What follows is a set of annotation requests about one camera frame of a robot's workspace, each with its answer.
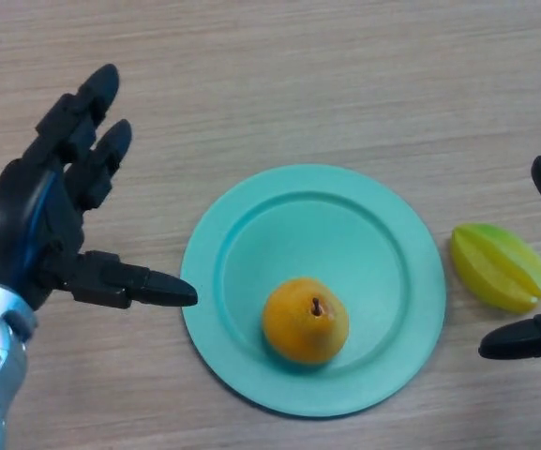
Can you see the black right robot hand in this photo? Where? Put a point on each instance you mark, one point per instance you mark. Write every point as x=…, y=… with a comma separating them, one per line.
x=518, y=342

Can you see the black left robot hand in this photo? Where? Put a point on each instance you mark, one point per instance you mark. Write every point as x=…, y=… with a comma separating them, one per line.
x=31, y=225

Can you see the yellow orange pear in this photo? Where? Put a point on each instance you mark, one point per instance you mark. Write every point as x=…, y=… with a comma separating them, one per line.
x=305, y=323

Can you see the round teal plate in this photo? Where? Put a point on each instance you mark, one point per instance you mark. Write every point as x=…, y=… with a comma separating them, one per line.
x=314, y=234

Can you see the yellow green starfruit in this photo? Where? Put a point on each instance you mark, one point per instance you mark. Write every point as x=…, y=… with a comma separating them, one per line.
x=495, y=267

